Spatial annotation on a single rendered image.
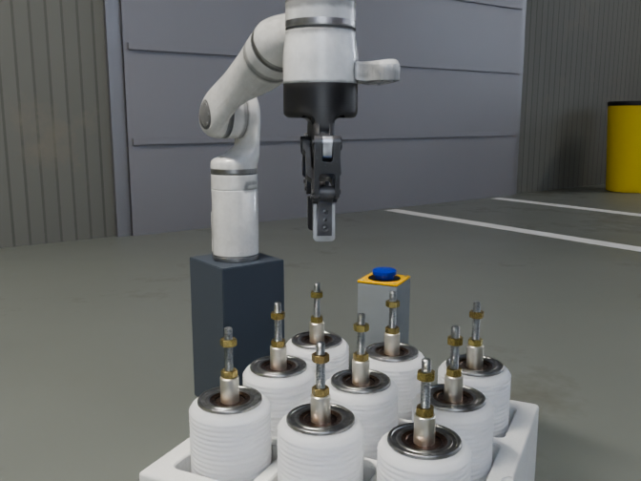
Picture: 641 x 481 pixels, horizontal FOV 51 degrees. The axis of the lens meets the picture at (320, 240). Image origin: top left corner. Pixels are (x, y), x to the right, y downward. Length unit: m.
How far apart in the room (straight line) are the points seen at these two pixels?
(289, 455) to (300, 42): 0.42
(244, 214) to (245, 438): 0.61
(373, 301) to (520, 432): 0.33
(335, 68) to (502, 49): 4.50
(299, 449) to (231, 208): 0.67
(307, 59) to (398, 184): 3.76
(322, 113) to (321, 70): 0.04
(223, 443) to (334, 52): 0.44
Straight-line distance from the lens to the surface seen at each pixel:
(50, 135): 3.34
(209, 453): 0.80
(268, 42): 1.10
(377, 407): 0.83
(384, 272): 1.10
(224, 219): 1.30
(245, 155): 1.30
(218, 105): 1.25
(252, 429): 0.79
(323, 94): 0.65
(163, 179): 3.48
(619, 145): 5.76
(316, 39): 0.66
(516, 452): 0.88
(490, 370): 0.91
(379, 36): 4.28
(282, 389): 0.87
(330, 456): 0.73
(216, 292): 1.30
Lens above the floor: 0.58
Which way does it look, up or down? 10 degrees down
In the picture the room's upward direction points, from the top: straight up
